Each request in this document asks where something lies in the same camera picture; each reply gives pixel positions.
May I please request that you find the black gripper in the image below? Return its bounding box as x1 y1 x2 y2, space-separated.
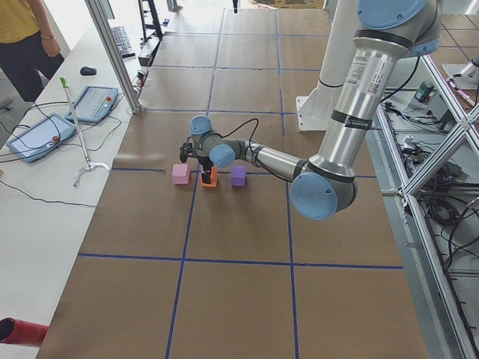
198 156 216 184

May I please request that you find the orange foam cube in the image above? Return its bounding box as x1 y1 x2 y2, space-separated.
201 168 218 188

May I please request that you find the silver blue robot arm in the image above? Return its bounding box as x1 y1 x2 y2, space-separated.
180 1 442 221

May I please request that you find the pink foam cube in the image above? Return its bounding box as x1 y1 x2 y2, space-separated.
171 164 190 185

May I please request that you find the purple foam cube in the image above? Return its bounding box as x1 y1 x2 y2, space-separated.
231 165 246 187

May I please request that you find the far blue teach pendant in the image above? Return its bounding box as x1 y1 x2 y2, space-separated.
73 85 119 124

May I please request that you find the blue teach pendant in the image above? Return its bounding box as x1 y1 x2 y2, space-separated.
7 113 76 162
73 85 119 124

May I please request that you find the black computer mouse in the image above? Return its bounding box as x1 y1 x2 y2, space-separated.
80 66 97 76

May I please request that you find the black keyboard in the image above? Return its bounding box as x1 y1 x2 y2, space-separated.
110 26 135 58

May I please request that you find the near blue teach pendant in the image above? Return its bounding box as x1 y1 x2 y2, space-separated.
7 113 76 162

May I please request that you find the person in yellow shirt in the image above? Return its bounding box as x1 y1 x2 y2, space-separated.
1 0 64 102

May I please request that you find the green power adapter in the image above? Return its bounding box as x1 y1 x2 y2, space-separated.
415 81 434 102

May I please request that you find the red cylinder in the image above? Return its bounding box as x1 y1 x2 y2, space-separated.
1 318 49 348

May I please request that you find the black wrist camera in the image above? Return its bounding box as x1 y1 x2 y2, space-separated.
180 142 195 163

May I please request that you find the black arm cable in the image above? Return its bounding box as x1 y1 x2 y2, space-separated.
220 117 263 158

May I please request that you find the grabber stick green handle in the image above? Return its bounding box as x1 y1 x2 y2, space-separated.
60 77 111 188

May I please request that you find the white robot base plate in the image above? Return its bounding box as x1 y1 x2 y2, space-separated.
296 96 328 132

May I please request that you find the grey aluminium frame post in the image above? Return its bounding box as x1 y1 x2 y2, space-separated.
85 0 141 114

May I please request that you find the aluminium frame structure right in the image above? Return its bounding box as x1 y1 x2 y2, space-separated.
368 46 478 358

